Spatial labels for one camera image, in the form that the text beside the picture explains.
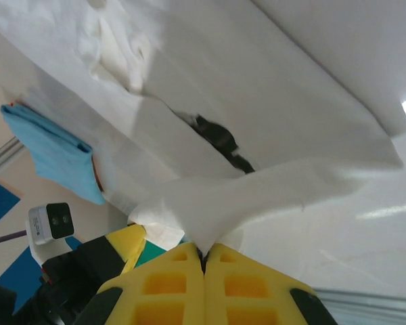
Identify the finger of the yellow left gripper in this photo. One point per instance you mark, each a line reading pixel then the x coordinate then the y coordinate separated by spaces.
pixel 130 243

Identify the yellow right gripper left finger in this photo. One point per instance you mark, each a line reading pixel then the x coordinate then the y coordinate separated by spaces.
pixel 193 298

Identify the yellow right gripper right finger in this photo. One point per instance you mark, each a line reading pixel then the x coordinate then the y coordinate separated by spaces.
pixel 216 298

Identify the white printed t-shirt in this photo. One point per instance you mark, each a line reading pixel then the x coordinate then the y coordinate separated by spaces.
pixel 257 84

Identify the teal plastic basket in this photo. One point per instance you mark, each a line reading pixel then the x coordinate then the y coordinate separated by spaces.
pixel 155 254

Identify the orange-red folded t-shirt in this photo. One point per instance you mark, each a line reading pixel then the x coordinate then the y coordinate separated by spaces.
pixel 98 176

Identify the light blue folded t-shirt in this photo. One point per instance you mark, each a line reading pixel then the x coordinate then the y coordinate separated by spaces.
pixel 57 155

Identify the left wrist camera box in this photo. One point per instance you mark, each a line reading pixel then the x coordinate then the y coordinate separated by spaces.
pixel 52 221

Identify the aluminium table edge rail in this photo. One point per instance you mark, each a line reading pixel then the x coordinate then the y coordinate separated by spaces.
pixel 3 157

